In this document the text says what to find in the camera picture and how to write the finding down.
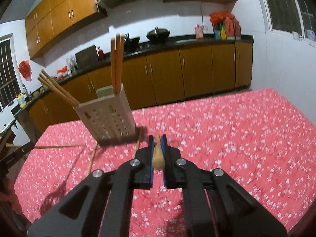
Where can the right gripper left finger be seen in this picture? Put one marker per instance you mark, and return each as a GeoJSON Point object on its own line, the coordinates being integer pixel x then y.
{"type": "Point", "coordinates": [101, 204]}

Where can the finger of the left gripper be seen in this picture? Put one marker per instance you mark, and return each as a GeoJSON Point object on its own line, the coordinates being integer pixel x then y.
{"type": "Point", "coordinates": [18, 153]}

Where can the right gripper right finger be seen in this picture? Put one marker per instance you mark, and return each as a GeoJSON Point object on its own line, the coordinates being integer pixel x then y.
{"type": "Point", "coordinates": [215, 204]}

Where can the wooden chopstick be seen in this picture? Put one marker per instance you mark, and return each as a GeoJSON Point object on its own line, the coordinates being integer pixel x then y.
{"type": "Point", "coordinates": [122, 38]}
{"type": "Point", "coordinates": [117, 56]}
{"type": "Point", "coordinates": [91, 160]}
{"type": "Point", "coordinates": [158, 160]}
{"type": "Point", "coordinates": [112, 64]}
{"type": "Point", "coordinates": [59, 88]}
{"type": "Point", "coordinates": [47, 146]}
{"type": "Point", "coordinates": [56, 91]}

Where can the yellow detergent bottle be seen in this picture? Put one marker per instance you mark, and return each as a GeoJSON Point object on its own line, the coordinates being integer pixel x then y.
{"type": "Point", "coordinates": [21, 100]}

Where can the left barred window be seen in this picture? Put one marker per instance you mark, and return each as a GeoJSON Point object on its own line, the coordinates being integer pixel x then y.
{"type": "Point", "coordinates": [9, 86]}

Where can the barred window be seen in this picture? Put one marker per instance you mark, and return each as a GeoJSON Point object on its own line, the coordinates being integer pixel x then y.
{"type": "Point", "coordinates": [292, 16]}
{"type": "Point", "coordinates": [9, 86]}

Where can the red floral tablecloth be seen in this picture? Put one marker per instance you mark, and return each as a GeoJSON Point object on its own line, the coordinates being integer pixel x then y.
{"type": "Point", "coordinates": [258, 137]}

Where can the beige perforated utensil holder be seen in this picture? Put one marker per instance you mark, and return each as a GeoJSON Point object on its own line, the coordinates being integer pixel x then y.
{"type": "Point", "coordinates": [109, 118]}

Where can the red bag on counter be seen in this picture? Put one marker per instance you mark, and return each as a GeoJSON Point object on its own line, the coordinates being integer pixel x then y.
{"type": "Point", "coordinates": [63, 70]}

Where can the dark wooden cutting board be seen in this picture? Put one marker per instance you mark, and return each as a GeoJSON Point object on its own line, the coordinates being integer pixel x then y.
{"type": "Point", "coordinates": [86, 57]}

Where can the red sauce bottle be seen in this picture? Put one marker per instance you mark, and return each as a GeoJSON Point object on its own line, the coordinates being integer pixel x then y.
{"type": "Point", "coordinates": [100, 54]}

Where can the lower wooden cabinets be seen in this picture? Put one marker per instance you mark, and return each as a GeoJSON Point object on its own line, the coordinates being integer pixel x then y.
{"type": "Point", "coordinates": [174, 74]}

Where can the pink labelled bottle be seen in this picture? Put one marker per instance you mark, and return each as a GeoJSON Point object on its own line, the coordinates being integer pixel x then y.
{"type": "Point", "coordinates": [199, 32]}

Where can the black lidded wok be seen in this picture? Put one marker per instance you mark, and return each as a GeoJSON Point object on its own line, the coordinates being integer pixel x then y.
{"type": "Point", "coordinates": [158, 35]}

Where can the white cup on sill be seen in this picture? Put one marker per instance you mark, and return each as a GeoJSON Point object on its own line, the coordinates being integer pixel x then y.
{"type": "Point", "coordinates": [296, 36]}

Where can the right barred window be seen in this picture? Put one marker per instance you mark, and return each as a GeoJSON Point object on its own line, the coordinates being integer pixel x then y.
{"type": "Point", "coordinates": [292, 16]}

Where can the red plastic bag on wall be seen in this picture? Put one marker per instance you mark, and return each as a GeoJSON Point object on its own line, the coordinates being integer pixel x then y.
{"type": "Point", "coordinates": [25, 70]}

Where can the black wok with handle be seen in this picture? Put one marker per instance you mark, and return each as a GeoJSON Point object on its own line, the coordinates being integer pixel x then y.
{"type": "Point", "coordinates": [131, 44]}

